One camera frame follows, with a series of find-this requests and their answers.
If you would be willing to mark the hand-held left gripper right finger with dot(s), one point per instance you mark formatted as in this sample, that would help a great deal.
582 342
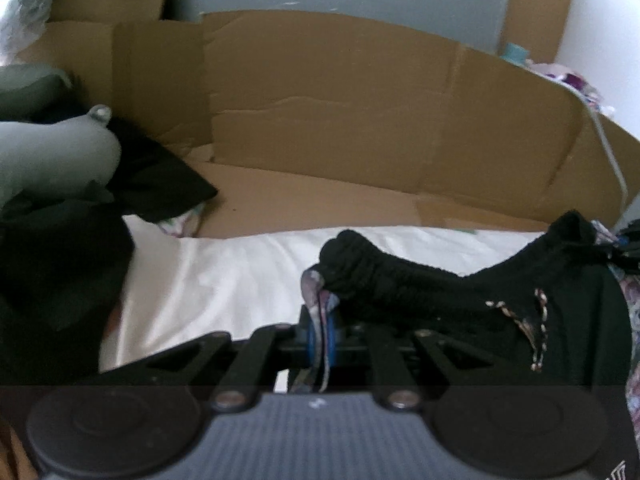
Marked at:
335 347

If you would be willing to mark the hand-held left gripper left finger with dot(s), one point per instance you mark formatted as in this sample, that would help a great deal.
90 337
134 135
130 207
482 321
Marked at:
313 345

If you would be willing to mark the black knit floral-lined garment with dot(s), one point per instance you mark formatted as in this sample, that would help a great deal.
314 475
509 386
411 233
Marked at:
500 285

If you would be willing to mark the white bear print blanket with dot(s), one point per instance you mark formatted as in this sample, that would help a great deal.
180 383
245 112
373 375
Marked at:
225 280

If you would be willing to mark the small floral printed cloth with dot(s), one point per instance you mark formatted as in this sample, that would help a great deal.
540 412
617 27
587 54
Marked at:
182 222

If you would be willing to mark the large cardboard panel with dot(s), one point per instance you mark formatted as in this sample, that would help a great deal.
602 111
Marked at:
350 110

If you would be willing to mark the dark cloth pile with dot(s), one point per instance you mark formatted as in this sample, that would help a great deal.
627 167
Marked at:
50 270

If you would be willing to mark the grey neck pillow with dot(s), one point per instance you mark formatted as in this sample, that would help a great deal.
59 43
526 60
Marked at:
50 160

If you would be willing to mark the teal roll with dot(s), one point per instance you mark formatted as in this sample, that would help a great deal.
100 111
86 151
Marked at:
515 52

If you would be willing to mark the purple floral cloth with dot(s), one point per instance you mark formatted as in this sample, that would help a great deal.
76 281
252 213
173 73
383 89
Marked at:
570 80

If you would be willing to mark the clear plastic bag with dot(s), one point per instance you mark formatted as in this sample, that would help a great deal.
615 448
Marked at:
25 5

